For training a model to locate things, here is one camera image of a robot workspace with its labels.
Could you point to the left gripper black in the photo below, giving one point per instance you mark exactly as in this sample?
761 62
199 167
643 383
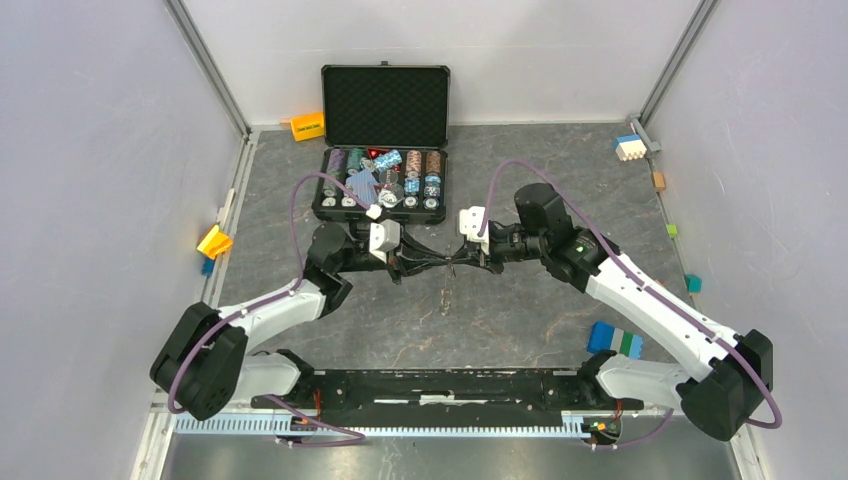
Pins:
411 258

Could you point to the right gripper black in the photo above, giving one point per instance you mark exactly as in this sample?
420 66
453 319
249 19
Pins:
474 255

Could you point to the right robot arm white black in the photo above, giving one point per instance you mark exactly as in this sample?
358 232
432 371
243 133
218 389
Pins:
718 377

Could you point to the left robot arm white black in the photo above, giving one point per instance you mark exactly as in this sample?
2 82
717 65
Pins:
204 362

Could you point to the blue playing card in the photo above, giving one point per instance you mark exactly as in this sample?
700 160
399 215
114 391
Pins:
364 186

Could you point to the black poker chip case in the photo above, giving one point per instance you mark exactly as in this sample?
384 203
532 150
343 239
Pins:
391 120

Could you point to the blue green toy brick stack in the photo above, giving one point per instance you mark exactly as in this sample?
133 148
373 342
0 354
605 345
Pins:
604 336

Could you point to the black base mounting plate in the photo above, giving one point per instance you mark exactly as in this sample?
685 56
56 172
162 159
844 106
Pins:
523 397

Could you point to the blue white toy brick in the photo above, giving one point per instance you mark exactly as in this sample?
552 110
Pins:
630 147

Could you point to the orange wooden cube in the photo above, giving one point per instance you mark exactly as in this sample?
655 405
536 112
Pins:
659 182

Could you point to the yellow box at back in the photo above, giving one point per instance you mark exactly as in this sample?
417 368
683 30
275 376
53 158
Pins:
308 126

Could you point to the teal small cube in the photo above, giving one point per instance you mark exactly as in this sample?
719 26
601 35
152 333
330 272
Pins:
693 283

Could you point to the yellow orange block left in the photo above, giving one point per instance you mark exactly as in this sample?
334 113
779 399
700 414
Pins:
214 243

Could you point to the small blue block left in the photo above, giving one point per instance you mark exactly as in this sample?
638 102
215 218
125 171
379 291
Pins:
208 267

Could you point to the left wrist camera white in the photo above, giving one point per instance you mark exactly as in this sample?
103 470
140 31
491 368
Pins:
384 233

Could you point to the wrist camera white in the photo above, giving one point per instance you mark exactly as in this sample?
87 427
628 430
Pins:
384 233
474 227

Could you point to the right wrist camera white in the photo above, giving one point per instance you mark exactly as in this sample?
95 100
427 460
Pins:
474 227

